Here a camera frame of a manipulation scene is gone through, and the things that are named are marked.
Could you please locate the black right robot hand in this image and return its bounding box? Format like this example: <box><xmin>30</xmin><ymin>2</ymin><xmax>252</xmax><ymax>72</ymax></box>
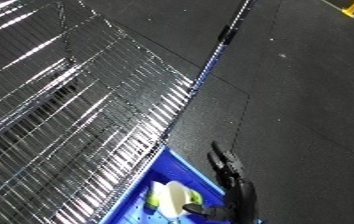
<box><xmin>180</xmin><ymin>141</ymin><xmax>261</xmax><ymax>224</ymax></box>

